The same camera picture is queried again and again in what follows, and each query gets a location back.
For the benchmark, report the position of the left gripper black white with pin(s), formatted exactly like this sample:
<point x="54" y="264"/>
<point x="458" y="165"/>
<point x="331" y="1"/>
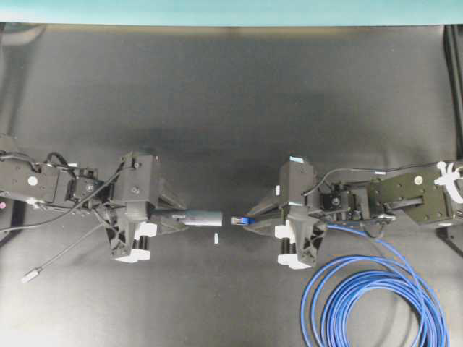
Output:
<point x="137" y="188"/>

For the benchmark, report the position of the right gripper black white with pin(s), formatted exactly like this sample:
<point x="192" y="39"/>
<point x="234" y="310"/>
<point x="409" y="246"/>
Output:
<point x="300" y="232"/>

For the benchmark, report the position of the grey USB LAN hub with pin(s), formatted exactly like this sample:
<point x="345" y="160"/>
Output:
<point x="203" y="218"/>

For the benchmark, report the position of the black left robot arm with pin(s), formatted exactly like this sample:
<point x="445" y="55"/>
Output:
<point x="54" y="184"/>

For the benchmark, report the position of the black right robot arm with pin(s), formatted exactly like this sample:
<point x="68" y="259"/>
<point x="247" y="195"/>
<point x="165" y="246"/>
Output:
<point x="371" y="205"/>

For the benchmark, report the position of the white cable tie bundle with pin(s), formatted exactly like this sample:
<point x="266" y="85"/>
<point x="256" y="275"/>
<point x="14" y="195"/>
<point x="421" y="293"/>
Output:
<point x="449" y="175"/>

